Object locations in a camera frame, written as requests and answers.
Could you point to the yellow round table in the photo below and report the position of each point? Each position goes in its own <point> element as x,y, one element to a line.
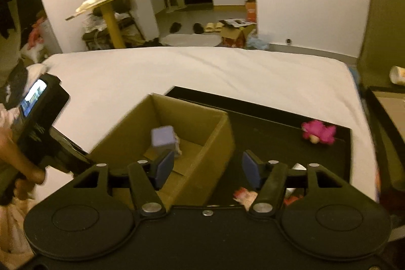
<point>107,4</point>

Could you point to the person's left forearm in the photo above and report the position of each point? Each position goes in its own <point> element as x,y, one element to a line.
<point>9,146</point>

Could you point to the blue plastic bag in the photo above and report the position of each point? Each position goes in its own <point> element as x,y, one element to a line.
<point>258,43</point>

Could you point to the pink plush toy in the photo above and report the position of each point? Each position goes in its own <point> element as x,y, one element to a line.
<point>319,132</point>

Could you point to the white bed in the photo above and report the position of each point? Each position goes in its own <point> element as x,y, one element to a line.
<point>202,67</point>

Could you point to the white bottle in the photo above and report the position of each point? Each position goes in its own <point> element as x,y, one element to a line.
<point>398,75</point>

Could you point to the pink cloth pile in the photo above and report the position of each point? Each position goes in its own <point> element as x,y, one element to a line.
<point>34,36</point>

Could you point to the wall socket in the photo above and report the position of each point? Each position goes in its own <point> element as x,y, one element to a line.
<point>288,41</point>

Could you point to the white oval rug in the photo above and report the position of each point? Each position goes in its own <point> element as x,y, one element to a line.
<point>189,39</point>

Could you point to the pair of yellow slippers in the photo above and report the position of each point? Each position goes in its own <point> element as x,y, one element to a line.
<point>213,26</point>

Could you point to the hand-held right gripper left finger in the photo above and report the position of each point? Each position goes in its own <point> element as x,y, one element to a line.
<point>165,169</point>

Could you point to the white tube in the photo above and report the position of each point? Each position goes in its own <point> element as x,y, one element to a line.
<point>297,166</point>

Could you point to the black tray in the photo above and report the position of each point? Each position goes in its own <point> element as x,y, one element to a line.
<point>272,127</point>

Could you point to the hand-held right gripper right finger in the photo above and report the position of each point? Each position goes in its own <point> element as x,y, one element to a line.
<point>251,169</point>

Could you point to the purple cube box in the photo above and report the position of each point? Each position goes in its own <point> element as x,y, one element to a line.
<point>163,137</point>

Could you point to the black slipper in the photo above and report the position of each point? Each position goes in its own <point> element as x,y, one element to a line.
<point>198,28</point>
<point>175,27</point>

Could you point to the cardboard box with red print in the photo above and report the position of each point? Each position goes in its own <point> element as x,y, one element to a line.
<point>235,34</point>

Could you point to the person's left hand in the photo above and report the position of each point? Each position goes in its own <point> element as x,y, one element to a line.
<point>33,175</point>

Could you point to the orange box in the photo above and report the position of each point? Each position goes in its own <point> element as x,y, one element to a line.
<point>250,11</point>

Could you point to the red snack packet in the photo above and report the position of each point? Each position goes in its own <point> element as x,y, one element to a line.
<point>245,195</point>

